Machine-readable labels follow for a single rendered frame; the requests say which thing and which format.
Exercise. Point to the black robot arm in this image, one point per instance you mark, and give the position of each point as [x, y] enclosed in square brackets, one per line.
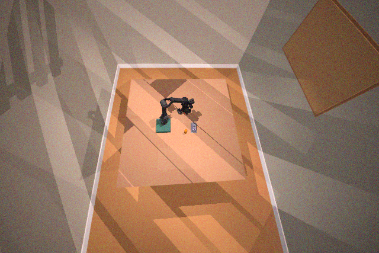
[184, 102]

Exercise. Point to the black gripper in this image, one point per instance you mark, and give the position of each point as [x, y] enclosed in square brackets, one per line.
[182, 109]

